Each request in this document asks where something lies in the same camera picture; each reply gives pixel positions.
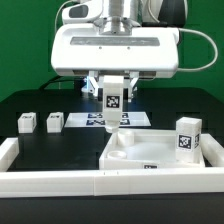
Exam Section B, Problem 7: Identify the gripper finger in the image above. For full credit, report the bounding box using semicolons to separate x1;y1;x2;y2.
88;71;103;98
123;72;139;102

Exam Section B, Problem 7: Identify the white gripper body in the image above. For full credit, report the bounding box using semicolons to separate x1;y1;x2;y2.
51;24;179;78

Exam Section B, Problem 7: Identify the white cable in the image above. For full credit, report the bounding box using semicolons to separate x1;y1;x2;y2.
54;0;219;90

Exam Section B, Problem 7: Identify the white left fence wall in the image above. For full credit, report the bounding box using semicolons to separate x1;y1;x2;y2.
0;138;19;172

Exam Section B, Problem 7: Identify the white marker sheet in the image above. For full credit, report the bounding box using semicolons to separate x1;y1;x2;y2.
64;111;152;128

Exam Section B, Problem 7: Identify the black cable bundle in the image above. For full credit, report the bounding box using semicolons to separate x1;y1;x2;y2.
38;74;88;91

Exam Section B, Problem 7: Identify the white right fence wall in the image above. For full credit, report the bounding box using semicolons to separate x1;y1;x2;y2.
200;134;224;167

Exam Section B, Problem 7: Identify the white square tabletop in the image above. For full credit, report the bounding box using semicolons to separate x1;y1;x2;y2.
99;129;205;170

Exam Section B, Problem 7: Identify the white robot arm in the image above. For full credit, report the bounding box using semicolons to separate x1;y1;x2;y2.
51;0;188;99

